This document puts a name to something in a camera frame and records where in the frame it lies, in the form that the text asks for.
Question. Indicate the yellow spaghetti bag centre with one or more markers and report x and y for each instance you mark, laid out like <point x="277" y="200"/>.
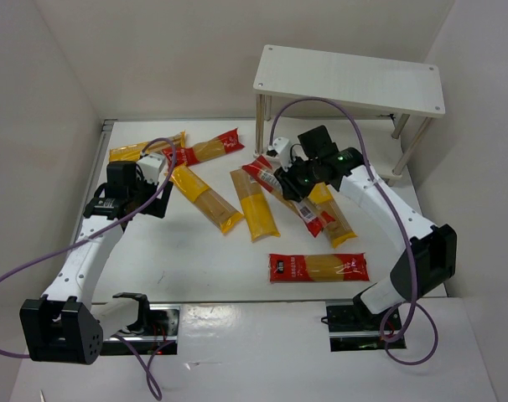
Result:
<point x="254" y="206"/>

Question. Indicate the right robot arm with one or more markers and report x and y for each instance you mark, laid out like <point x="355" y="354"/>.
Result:
<point x="428" y="251"/>

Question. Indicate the white two-tier shelf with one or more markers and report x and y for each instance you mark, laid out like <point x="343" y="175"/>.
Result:
<point x="409" y="93"/>

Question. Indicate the aluminium table edge rail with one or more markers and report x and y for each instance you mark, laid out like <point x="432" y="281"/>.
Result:
<point x="93" y="162"/>

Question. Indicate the red spaghetti bag front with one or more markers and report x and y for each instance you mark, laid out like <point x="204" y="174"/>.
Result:
<point x="318" y="268"/>

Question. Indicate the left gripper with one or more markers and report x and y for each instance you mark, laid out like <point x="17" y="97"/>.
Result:
<point x="158" y="201"/>

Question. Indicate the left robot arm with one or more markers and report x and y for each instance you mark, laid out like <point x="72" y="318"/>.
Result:
<point x="63" y="326"/>

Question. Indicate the yellow spaghetti bag right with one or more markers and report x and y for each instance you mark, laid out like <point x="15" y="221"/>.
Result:
<point x="337" y="229"/>

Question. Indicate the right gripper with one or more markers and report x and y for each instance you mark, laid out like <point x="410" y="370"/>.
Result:
<point x="287" y="182"/>

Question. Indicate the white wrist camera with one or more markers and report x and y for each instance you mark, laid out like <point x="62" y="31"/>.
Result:
<point x="152" y="166"/>
<point x="281" y="149"/>

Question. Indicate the yellow spaghetti bag top left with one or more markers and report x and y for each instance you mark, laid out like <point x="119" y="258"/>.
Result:
<point x="132" y="153"/>

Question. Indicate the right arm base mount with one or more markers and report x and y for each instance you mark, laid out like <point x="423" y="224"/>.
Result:
<point x="347" y="333"/>

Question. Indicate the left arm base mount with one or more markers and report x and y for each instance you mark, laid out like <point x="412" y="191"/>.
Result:
<point x="153" y="331"/>

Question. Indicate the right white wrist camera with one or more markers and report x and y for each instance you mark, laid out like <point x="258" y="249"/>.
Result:
<point x="281" y="149"/>

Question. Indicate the yellow spaghetti bag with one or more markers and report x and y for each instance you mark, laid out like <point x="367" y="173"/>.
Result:
<point x="254" y="206"/>
<point x="214" y="207"/>
<point x="132" y="153"/>
<point x="337" y="229"/>

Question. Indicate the red spaghetti bag with label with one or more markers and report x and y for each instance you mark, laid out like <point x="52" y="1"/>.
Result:
<point x="261" y="170"/>

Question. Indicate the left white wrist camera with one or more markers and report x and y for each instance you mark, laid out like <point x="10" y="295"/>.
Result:
<point x="152" y="166"/>

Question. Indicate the red spaghetti bag top centre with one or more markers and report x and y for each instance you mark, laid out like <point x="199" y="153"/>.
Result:
<point x="219" y="146"/>

